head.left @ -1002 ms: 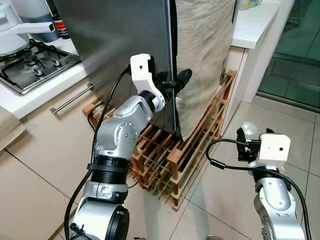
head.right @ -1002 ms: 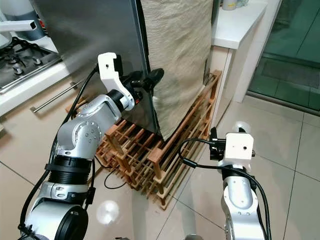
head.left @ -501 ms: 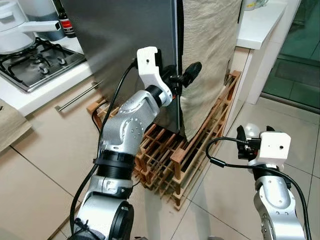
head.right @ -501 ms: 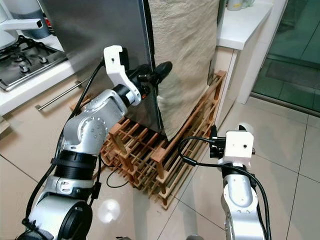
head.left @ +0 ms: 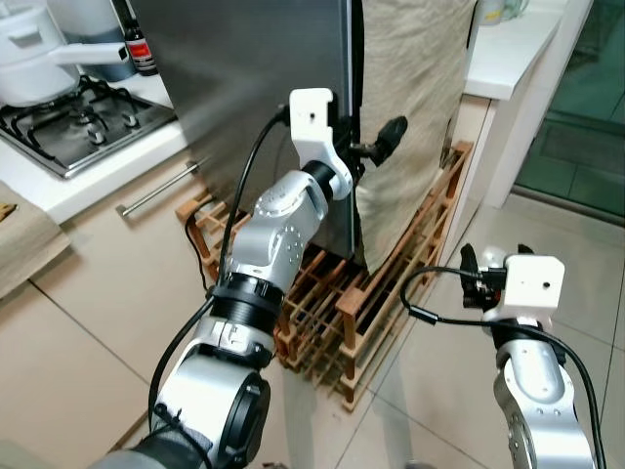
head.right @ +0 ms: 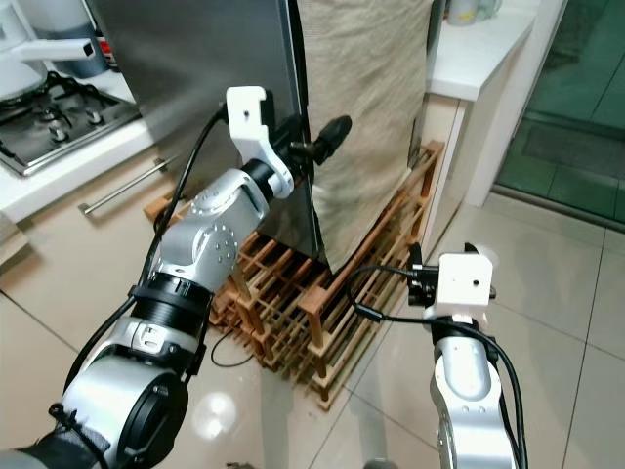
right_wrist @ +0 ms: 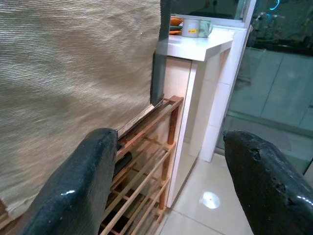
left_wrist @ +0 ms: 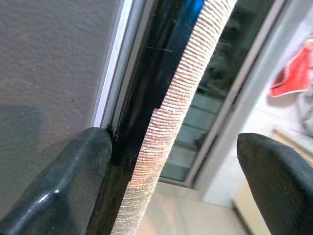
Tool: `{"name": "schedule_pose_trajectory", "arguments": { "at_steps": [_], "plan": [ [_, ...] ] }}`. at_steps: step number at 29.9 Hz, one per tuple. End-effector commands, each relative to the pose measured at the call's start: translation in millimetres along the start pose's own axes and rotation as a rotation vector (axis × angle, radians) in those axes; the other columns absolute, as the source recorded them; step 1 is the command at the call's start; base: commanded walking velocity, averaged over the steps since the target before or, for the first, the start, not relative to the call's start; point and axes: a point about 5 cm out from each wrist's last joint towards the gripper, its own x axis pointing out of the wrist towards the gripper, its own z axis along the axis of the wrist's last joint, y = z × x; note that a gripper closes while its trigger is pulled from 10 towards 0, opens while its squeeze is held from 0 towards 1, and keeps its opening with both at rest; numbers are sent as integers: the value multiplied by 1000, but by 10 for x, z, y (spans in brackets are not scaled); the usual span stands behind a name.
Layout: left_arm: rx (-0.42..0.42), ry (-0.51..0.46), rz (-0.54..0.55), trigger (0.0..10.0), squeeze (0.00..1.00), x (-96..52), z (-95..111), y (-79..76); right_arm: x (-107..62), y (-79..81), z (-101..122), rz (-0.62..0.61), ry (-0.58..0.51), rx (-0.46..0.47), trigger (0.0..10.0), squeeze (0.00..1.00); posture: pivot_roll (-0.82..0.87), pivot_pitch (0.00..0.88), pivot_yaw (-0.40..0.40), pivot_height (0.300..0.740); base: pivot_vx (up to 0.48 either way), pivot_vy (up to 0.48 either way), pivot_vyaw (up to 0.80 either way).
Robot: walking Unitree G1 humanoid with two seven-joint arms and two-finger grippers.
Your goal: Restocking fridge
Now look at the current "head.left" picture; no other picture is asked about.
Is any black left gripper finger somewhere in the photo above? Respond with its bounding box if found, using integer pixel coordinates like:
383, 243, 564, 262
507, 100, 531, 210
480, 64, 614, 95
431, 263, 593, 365
376, 116, 409, 163

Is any fridge door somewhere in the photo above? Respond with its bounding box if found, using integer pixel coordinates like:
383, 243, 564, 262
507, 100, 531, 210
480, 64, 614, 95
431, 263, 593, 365
347, 0, 367, 270

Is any grey mini fridge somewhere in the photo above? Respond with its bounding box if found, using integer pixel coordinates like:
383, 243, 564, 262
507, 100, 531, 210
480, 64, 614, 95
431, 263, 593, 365
132, 0, 354, 270

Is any large beige linen cloth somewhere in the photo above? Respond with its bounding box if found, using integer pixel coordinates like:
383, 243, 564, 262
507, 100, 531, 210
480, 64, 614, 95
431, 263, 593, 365
354, 0, 479, 270

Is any wooden lattice rack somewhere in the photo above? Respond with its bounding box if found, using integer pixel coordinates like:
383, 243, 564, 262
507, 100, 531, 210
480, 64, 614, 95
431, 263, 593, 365
176, 140, 475, 411

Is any white side counter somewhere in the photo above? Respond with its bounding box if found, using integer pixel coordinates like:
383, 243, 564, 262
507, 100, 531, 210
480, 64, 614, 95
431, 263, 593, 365
464, 0, 595, 208

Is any green glass door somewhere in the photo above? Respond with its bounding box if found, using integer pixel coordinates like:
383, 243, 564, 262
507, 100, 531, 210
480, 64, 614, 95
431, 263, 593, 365
516, 0, 625, 218

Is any glass jar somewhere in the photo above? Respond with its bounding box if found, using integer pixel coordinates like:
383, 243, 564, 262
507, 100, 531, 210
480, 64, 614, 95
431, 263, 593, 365
477, 0, 530, 25

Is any dark glass bottle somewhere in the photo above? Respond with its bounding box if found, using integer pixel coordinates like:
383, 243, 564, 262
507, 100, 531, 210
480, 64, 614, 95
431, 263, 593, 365
119, 0, 159, 77

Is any beige kitchen cabinet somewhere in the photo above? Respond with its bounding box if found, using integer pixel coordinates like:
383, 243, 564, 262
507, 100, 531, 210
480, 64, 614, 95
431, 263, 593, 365
0, 73, 230, 294

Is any grey metal pot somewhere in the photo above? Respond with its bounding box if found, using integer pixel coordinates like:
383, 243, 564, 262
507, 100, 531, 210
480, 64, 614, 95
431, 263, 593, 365
47, 0, 138, 82

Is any steel gas stove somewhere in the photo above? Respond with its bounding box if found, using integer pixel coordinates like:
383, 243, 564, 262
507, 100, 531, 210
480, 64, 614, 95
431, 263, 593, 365
0, 76, 179, 180

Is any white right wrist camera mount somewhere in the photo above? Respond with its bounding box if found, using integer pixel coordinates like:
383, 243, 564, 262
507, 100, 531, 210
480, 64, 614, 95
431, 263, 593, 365
485, 256, 565, 323

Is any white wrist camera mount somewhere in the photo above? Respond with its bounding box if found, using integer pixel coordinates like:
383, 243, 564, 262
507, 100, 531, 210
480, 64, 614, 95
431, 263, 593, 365
485, 256, 565, 323
289, 88, 354, 194

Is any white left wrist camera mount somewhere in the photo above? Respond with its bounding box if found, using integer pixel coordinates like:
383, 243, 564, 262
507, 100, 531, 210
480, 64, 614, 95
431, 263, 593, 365
289, 88, 354, 194

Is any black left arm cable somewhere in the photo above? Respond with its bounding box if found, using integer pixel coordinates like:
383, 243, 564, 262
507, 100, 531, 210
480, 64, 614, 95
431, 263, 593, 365
146, 103, 294, 460

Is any silver drawer handle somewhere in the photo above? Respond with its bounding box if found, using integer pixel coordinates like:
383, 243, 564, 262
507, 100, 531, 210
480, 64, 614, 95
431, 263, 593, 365
115, 156, 211, 218

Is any white pot with handle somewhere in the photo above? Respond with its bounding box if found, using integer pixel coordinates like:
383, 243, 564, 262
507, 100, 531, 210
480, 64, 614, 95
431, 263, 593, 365
0, 0, 130, 108

